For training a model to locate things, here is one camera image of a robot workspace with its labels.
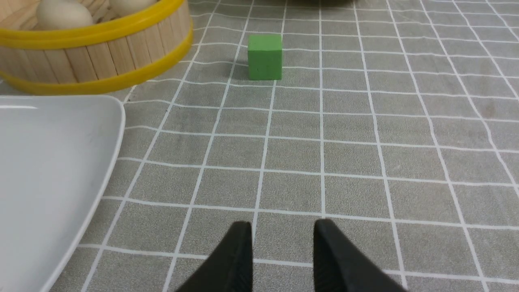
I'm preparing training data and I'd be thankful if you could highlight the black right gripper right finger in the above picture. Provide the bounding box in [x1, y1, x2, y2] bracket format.
[313, 219, 406, 292]

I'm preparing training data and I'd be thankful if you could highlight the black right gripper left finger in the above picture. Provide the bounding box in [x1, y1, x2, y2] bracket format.
[176, 221, 253, 292]

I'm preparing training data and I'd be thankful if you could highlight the cream steamed bun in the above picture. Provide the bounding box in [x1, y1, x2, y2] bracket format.
[36, 0, 94, 30]
[109, 0, 157, 17]

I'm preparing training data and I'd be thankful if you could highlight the white square plate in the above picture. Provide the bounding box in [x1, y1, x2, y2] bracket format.
[0, 95, 126, 292]

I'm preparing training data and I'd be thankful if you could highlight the grey checkered tablecloth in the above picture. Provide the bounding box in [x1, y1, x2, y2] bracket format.
[51, 0, 518, 292]

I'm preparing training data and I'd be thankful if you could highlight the green cube block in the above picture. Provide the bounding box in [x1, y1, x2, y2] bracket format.
[248, 34, 283, 81]

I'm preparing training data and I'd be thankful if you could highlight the bamboo steamer basket yellow rim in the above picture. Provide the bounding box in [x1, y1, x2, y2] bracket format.
[0, 0, 193, 95]

